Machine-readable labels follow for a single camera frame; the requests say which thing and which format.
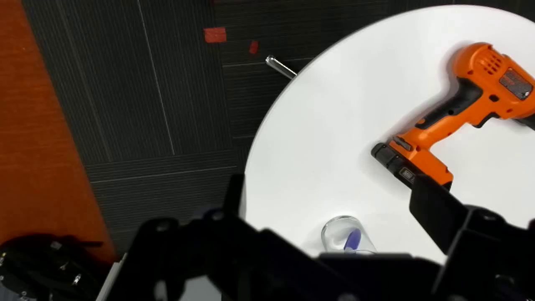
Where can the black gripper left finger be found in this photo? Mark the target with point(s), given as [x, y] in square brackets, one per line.
[242, 263]

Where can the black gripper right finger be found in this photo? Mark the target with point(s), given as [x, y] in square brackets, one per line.
[486, 258]

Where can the blue capped grey marker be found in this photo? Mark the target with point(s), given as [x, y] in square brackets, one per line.
[353, 241]

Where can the clear glass cup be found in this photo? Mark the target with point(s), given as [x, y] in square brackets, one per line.
[336, 231]

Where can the white round table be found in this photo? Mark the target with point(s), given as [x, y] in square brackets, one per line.
[311, 156]

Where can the orange floor mat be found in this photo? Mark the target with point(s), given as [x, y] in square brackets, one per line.
[43, 187]

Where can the orange cordless drill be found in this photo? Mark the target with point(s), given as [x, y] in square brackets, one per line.
[488, 85]

